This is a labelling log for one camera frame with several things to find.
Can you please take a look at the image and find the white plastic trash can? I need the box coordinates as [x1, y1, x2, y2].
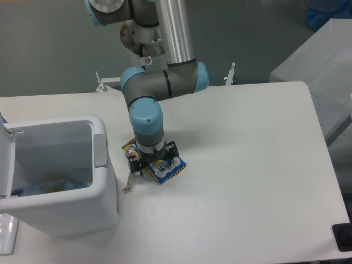
[1, 115, 119, 236]

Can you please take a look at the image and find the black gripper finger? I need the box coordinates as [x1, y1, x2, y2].
[164, 141, 179, 165]
[128, 156, 146, 176]

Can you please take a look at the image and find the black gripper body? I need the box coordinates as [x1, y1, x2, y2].
[139, 147, 166, 165]

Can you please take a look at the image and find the clear plastic box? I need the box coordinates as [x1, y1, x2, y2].
[1, 213, 19, 256]

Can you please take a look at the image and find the clear plastic water bottle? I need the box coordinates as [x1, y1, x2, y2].
[11, 176, 91, 197]

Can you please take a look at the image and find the white covered table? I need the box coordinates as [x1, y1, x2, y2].
[269, 19, 351, 145]

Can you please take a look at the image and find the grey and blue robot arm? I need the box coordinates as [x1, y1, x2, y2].
[85, 1, 209, 173]

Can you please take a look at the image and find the black device at table edge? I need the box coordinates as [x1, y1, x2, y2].
[332, 223, 351, 252]

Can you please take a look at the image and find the blue object in corner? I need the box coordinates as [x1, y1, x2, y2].
[305, 0, 351, 31]

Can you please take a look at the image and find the colourful snack wrapper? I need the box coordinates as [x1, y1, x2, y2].
[122, 138, 187, 192]

